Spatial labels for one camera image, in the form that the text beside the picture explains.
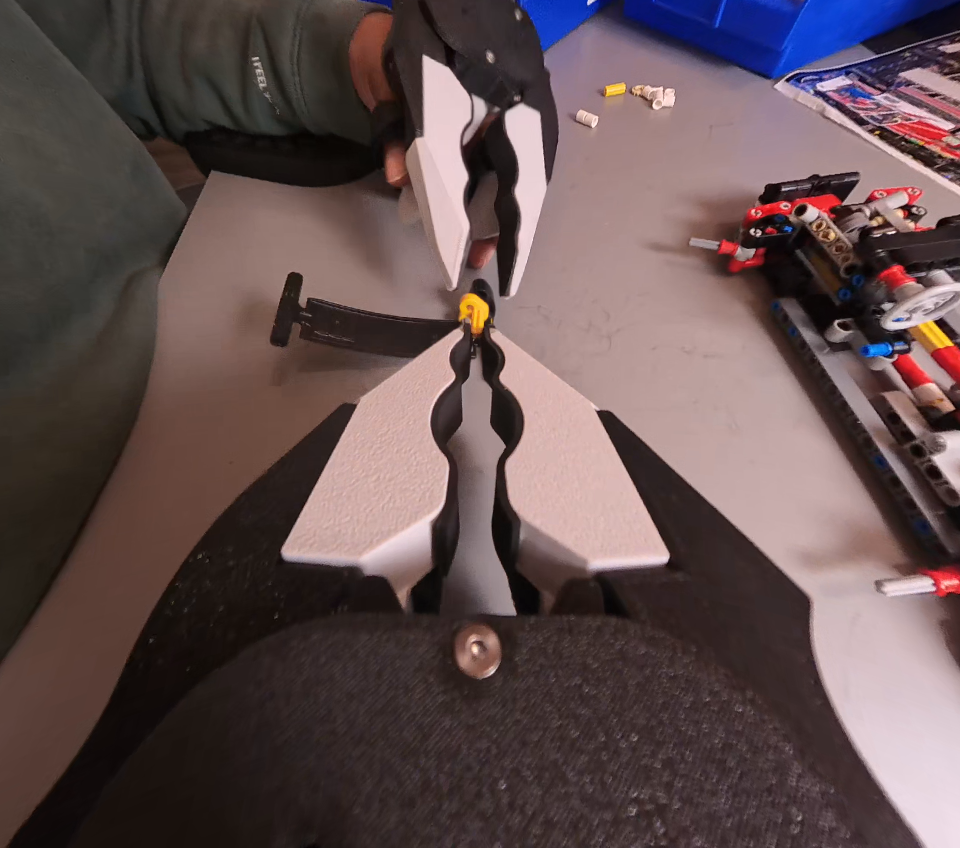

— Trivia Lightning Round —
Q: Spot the colourful instruction booklet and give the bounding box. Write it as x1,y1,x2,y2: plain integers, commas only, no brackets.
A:
774,30,960,194

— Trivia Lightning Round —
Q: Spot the person's left forearm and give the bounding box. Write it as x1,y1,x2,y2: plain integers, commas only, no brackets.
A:
0,0,393,146

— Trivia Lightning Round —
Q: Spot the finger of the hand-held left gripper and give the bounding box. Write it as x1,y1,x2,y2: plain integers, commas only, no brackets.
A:
405,54,490,293
501,103,549,299

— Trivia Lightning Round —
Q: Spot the person's green sweatshirt torso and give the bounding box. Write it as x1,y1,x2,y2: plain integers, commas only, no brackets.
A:
0,0,190,663

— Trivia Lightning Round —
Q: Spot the black curved lego panel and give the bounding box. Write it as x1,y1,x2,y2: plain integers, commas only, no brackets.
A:
270,272,498,359

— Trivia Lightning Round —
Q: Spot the person's left hand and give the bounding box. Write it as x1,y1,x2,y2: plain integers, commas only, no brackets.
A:
348,10,501,272

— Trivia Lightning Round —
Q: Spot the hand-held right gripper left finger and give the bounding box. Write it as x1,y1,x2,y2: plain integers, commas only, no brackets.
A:
280,326,475,613

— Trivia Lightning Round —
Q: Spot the lego car chassis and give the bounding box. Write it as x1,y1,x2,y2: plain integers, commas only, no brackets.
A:
688,171,960,599

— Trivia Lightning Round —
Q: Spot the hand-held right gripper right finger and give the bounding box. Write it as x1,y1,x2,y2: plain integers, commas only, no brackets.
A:
483,329,671,615

